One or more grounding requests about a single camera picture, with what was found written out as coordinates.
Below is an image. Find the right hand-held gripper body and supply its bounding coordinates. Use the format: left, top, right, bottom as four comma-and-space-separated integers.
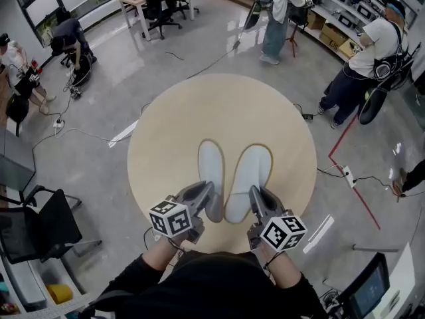
247, 207, 308, 253

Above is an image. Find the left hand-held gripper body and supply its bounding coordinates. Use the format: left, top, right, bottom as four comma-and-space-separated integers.
149, 191, 205, 245

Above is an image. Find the white slipper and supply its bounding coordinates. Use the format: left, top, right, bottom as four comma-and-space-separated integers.
197, 138, 226, 225
224, 144, 274, 225

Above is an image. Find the person's right forearm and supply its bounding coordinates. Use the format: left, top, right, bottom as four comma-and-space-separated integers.
258, 243, 305, 290

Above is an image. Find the person's left forearm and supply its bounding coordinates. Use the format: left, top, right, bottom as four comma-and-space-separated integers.
139, 235, 189, 284

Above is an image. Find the person's black top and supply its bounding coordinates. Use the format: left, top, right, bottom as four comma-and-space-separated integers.
79, 251, 328, 319

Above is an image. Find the black monitor screen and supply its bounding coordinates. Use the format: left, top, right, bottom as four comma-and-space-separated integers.
336, 252, 392, 319

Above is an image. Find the black mesh visitor chair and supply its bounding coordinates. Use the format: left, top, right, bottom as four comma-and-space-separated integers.
0, 184, 103, 265

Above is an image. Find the yellow container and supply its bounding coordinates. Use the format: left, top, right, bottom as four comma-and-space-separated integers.
45, 283, 74, 305

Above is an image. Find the black oval backpack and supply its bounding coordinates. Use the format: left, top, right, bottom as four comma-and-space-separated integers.
243, 0, 276, 31
359, 43, 422, 126

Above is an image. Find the white perforated shelf unit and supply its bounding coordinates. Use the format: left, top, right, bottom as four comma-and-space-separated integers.
0, 244, 96, 319

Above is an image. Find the pale grey flat box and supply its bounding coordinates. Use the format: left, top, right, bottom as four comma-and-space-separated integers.
5, 261, 48, 312

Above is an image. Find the tripod stand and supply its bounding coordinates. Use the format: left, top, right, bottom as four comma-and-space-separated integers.
284, 23, 300, 58

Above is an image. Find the grey low cabinet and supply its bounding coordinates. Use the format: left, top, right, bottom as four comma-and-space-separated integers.
0, 130, 37, 195

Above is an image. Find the black equipment backpack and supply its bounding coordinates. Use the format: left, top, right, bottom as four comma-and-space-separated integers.
68, 52, 96, 99

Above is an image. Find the cardboard box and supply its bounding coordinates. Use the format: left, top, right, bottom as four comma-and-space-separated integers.
318, 23, 349, 49
307, 10, 327, 31
337, 38, 363, 60

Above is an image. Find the dark bag on tripod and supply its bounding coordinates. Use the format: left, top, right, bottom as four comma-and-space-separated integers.
288, 3, 310, 27

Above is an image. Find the black stool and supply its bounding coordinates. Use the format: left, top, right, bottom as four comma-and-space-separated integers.
5, 93, 31, 138

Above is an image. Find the white storage shelf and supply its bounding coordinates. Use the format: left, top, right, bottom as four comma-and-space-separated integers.
297, 0, 420, 64

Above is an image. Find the group of grey shelf machines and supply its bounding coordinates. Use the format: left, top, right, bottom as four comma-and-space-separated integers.
310, 0, 401, 29

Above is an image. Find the large window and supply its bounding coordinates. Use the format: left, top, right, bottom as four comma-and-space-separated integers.
14, 0, 126, 49

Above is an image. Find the black left gripper cord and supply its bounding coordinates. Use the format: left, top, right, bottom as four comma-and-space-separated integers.
167, 237, 187, 256

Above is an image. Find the black gripper cord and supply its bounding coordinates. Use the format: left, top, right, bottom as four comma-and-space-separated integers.
263, 251, 284, 274
167, 237, 187, 256

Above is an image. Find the black right gripper cord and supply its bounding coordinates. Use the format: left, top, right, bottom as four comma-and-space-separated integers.
263, 251, 284, 274

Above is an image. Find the black floor cable with plug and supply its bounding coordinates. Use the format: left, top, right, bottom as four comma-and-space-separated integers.
185, 37, 246, 80

